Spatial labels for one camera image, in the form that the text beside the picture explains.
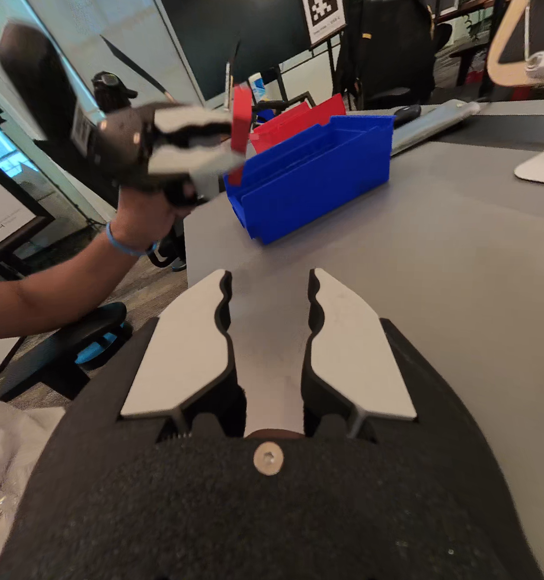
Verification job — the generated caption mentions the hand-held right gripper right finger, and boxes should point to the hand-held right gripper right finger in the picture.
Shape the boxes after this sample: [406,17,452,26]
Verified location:
[301,267,418,438]

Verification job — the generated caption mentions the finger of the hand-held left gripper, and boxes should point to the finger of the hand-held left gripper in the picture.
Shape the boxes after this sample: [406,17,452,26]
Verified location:
[146,144,247,201]
[154,105,235,137]

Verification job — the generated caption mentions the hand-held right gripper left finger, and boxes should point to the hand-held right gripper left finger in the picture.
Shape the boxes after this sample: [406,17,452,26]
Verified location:
[119,269,246,438]

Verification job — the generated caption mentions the red rectangular block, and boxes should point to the red rectangular block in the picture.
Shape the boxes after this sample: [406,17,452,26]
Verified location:
[229,85,254,187]

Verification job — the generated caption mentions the blue plastic bin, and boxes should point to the blue plastic bin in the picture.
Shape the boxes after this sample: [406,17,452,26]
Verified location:
[223,114,396,245]

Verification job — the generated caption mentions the person's left forearm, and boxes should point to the person's left forearm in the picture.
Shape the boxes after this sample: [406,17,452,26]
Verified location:
[0,233,132,343]

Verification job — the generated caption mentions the person's left hand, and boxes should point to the person's left hand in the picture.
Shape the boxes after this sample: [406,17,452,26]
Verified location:
[115,186,198,254]

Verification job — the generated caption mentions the lit blue screen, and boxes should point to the lit blue screen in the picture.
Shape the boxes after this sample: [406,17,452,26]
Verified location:
[0,124,39,179]

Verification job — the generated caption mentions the large dark screen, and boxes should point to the large dark screen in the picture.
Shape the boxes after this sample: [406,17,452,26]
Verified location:
[161,0,310,102]

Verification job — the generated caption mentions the red plastic bin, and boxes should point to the red plastic bin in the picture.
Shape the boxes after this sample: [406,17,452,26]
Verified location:
[249,94,347,155]

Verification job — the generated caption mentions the blue wristband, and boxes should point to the blue wristband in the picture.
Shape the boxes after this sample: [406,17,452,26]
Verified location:
[105,222,159,257]

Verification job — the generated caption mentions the framed tag poster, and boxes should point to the framed tag poster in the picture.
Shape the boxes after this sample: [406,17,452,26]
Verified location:
[0,168,56,272]

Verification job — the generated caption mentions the black white tag board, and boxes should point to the black white tag board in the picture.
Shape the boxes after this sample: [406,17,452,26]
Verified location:
[301,0,347,46]

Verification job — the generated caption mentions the black computer mouse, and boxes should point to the black computer mouse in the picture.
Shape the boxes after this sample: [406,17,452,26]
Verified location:
[393,104,423,127]

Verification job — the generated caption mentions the grey pouch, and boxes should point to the grey pouch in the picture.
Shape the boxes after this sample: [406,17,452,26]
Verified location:
[390,99,481,157]

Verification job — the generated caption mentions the black tripod camera head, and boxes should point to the black tripod camera head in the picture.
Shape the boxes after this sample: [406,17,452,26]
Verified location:
[92,71,138,114]

